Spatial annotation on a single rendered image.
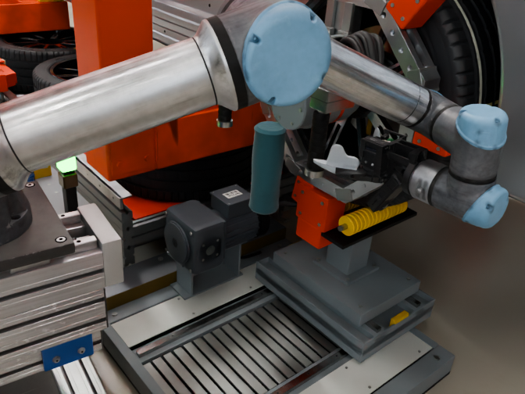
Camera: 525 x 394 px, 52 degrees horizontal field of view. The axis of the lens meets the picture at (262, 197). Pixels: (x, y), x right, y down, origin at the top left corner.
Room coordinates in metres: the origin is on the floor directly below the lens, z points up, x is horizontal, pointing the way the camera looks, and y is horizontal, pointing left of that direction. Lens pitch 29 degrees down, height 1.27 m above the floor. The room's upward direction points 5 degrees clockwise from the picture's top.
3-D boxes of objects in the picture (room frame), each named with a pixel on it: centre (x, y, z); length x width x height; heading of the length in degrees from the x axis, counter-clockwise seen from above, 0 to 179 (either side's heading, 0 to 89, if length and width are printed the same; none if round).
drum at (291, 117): (1.32, -0.12, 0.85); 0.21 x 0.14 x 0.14; 132
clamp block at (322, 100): (1.11, -0.13, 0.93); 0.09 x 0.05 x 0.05; 132
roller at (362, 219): (1.35, -0.33, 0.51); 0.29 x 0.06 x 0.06; 132
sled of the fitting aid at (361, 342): (1.49, -0.30, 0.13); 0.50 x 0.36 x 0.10; 42
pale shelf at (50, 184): (1.41, 0.65, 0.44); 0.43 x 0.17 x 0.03; 42
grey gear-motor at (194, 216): (1.54, 0.11, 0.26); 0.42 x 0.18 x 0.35; 132
